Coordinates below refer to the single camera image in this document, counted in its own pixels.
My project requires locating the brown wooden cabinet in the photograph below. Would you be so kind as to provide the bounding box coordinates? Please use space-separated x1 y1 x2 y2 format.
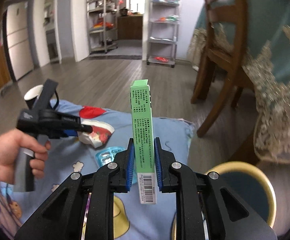
117 15 143 40

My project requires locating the crushed red white paper cup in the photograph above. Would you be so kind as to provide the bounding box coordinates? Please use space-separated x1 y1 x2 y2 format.
78 119 115 148

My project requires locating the black ceramic mug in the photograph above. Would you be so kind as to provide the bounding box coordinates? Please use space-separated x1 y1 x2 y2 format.
24 84 60 111

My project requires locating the person's left hand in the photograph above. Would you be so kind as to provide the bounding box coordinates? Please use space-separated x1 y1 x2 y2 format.
0 128 51 184

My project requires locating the wooden dining chair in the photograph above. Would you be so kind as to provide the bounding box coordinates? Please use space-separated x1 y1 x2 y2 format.
191 0 254 138

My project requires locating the metal kitchen shelf rack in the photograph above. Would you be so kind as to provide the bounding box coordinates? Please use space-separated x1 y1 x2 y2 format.
86 0 119 55

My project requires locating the green medicine box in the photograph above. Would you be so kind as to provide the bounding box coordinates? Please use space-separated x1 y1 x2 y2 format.
130 79 157 204

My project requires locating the yellow rimmed teal trash bin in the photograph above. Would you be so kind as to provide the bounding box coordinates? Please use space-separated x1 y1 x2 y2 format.
159 161 277 239

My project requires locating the white rolling shelf cart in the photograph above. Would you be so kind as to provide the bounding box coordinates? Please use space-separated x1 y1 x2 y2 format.
146 0 181 68

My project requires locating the teal lace tablecloth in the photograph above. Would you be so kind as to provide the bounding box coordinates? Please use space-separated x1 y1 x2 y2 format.
188 0 290 164

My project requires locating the white refrigerator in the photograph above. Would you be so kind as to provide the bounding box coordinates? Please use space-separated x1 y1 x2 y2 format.
3 2 34 82

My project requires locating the light blue cartoon cloth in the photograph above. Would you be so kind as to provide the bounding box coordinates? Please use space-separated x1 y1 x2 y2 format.
0 99 195 240

